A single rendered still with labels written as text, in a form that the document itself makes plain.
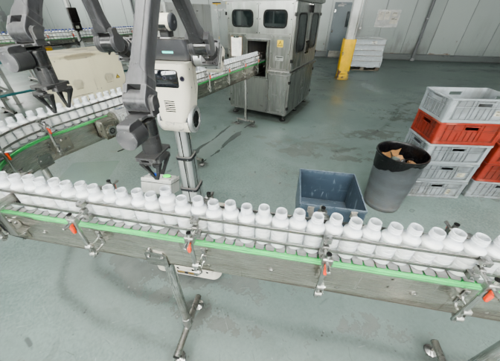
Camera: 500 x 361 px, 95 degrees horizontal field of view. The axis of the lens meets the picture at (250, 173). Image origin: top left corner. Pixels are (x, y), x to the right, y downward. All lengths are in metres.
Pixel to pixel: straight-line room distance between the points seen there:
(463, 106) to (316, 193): 1.74
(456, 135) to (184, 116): 2.50
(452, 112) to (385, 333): 1.93
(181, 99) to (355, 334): 1.79
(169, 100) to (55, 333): 1.66
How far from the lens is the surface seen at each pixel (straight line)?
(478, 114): 2.96
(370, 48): 10.06
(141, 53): 0.73
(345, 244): 0.86
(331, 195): 1.52
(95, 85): 4.87
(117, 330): 2.00
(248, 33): 4.49
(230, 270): 1.01
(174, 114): 1.37
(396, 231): 0.85
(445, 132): 2.88
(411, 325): 2.13
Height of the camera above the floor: 1.70
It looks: 35 degrees down
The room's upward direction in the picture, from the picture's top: 1 degrees clockwise
